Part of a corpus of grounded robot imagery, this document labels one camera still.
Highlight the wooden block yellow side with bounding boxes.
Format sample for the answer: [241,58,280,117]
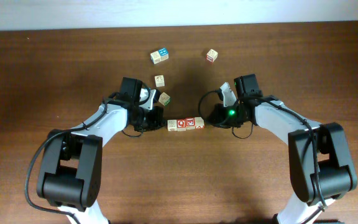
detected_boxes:
[167,119,178,131]

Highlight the wooden block red A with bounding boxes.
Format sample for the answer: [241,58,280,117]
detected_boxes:
[195,117,205,129]

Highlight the red Q wooden block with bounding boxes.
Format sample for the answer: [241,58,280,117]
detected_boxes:
[177,119,186,131]

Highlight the red E wooden block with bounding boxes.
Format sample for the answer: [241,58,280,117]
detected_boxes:
[185,118,195,130]

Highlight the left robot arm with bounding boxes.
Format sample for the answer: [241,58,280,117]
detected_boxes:
[35,77,166,223]

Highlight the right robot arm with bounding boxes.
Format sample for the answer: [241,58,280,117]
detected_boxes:
[204,74,357,224]

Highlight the wooden block elephant picture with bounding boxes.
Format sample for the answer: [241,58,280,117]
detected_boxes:
[158,92,171,106]

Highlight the wooden block ball picture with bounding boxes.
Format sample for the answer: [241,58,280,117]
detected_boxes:
[155,75,165,88]

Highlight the plain wooden block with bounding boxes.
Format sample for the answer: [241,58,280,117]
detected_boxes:
[150,51,161,64]

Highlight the wooden block far right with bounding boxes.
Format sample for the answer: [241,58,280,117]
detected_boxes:
[206,49,218,63]

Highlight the blue topped wooden block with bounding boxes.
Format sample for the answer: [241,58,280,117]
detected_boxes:
[158,48,169,61]

